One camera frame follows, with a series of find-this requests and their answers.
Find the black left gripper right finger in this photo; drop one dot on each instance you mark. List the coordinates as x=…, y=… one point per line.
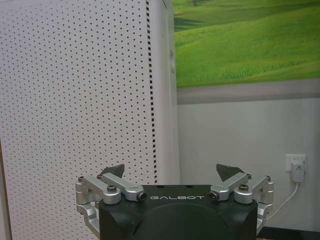
x=240, y=185

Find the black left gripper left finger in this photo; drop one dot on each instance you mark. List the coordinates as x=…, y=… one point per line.
x=100, y=186

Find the white plug-in power adapter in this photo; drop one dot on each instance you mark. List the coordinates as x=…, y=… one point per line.
x=297, y=172

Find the white perforated metal shelf panel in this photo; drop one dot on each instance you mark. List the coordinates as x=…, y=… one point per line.
x=82, y=87

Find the white wall power socket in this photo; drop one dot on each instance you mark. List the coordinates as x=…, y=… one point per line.
x=295, y=162

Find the green meadow wall poster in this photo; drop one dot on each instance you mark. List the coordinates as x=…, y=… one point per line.
x=247, y=41

